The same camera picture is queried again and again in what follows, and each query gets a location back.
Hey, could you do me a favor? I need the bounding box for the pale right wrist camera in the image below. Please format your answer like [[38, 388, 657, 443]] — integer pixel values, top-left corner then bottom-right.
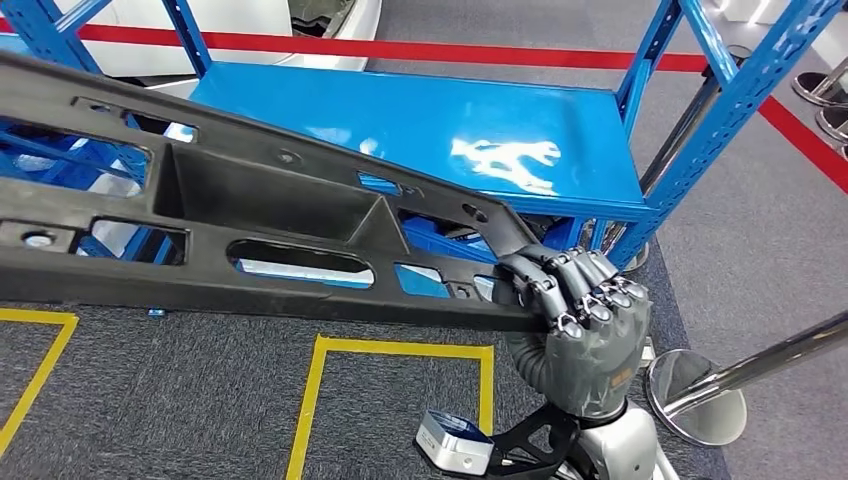
[[415, 410, 496, 477]]

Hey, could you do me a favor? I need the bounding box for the long black plastic part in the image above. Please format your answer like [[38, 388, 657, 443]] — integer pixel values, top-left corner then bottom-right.
[[0, 49, 551, 334]]

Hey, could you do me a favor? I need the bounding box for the red barrier belt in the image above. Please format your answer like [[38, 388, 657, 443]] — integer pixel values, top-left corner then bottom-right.
[[0, 18, 710, 73], [758, 95, 848, 195]]

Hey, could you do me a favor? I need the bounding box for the white car body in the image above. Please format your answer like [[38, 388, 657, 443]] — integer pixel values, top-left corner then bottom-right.
[[52, 0, 384, 77]]

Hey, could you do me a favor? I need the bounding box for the yellow floor tape square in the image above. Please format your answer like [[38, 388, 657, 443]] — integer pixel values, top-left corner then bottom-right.
[[0, 307, 79, 458], [286, 334, 496, 480]]

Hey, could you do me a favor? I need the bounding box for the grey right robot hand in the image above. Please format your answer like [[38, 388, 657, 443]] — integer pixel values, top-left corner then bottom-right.
[[491, 245, 655, 421]]

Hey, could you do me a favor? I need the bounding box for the chrome barrier stanchion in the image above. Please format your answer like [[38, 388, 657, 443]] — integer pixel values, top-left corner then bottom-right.
[[814, 105, 848, 144], [645, 309, 848, 448], [791, 56, 848, 109], [599, 44, 753, 274]]

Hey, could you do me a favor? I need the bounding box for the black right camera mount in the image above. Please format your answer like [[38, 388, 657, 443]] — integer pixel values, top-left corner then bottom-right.
[[413, 404, 583, 480]]

